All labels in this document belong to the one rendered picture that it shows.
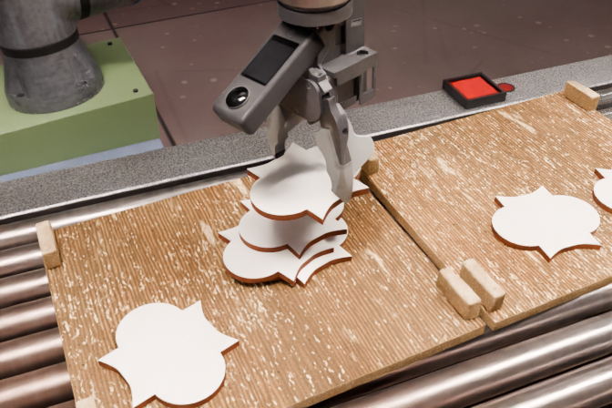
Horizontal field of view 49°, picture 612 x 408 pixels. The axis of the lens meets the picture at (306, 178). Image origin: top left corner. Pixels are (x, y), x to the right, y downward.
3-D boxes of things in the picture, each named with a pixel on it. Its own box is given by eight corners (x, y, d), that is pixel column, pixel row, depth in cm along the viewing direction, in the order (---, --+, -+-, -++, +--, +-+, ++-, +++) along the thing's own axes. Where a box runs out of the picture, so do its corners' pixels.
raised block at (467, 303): (433, 285, 75) (436, 268, 73) (447, 280, 75) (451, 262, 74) (465, 323, 70) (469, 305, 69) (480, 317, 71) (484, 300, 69)
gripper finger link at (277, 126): (309, 145, 80) (331, 96, 72) (271, 166, 76) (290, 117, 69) (292, 127, 80) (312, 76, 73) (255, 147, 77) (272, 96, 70)
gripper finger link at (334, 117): (362, 160, 66) (334, 76, 63) (351, 167, 65) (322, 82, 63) (331, 159, 70) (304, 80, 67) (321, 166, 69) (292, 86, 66)
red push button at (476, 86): (448, 89, 114) (449, 82, 113) (478, 83, 115) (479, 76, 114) (466, 107, 109) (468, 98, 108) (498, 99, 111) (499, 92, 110)
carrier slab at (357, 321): (40, 243, 83) (36, 233, 82) (334, 160, 96) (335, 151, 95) (96, 495, 57) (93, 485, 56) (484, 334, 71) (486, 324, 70)
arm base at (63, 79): (11, 80, 112) (-10, 25, 107) (101, 62, 115) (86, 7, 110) (5, 122, 101) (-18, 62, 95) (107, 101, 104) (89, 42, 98)
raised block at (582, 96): (562, 95, 108) (566, 80, 106) (570, 93, 108) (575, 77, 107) (587, 113, 104) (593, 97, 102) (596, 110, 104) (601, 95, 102)
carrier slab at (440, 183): (342, 158, 97) (343, 149, 96) (563, 97, 110) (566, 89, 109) (493, 332, 71) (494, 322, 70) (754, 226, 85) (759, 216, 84)
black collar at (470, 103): (441, 87, 114) (443, 79, 113) (479, 80, 116) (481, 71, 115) (465, 109, 108) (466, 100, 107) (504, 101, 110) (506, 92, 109)
